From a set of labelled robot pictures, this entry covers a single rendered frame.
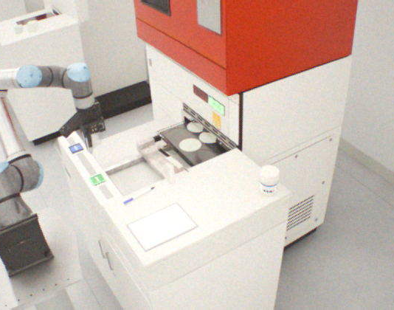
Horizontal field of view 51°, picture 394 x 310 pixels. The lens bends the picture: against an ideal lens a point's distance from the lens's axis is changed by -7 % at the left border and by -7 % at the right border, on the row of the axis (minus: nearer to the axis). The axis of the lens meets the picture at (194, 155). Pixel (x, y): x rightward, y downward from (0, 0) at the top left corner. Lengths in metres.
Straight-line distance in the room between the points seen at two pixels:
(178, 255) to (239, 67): 0.73
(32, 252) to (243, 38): 1.11
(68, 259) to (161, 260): 0.41
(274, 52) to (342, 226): 1.51
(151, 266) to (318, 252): 1.51
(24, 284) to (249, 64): 1.18
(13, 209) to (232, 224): 0.78
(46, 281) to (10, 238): 0.21
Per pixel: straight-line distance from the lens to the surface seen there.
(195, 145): 2.01
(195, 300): 1.74
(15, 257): 1.67
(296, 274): 2.63
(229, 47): 1.62
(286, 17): 1.77
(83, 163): 1.90
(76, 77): 1.51
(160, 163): 1.95
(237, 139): 1.85
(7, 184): 1.63
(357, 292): 2.63
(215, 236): 1.53
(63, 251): 1.74
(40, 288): 1.65
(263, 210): 1.62
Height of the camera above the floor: 2.07
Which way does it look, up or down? 37 degrees down
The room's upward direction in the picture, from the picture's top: 3 degrees counter-clockwise
